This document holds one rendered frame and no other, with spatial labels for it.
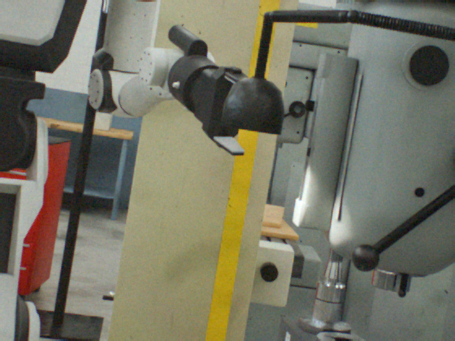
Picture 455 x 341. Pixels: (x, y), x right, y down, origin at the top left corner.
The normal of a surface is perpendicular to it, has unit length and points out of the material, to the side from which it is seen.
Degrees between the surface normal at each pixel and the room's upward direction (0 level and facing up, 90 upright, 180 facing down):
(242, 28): 90
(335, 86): 90
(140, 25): 106
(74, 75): 90
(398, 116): 90
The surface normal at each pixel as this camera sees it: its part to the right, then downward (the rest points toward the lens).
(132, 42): 0.44, 0.40
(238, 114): -0.43, -0.02
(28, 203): 0.45, -0.28
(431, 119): 0.11, 0.07
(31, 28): 0.41, 0.11
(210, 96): -0.88, 0.00
